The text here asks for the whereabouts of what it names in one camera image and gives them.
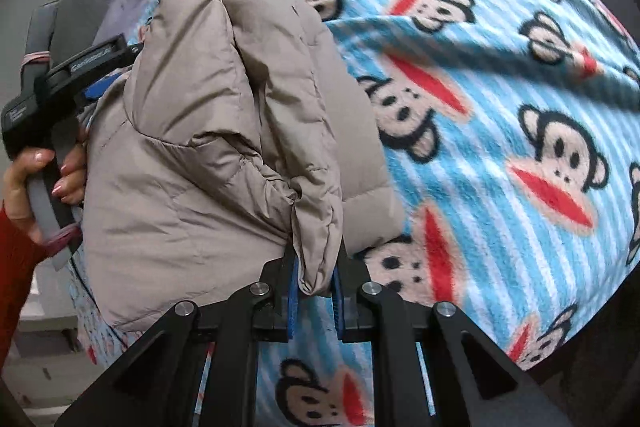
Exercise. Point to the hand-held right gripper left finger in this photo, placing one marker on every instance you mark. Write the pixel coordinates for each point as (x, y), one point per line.
(291, 304)

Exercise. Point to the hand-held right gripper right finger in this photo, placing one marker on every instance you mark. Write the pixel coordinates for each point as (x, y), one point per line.
(338, 307)

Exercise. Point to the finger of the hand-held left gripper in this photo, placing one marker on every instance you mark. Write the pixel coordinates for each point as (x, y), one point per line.
(95, 89)

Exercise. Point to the grey puffer jacket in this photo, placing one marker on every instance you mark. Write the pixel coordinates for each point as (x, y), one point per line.
(210, 147)

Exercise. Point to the person's left forearm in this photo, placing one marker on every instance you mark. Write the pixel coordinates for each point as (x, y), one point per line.
(15, 277)

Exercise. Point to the person's left hand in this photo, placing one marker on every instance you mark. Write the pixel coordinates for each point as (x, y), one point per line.
(20, 187)

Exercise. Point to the blue striped monkey print blanket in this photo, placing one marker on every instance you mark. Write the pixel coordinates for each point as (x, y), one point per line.
(500, 57)

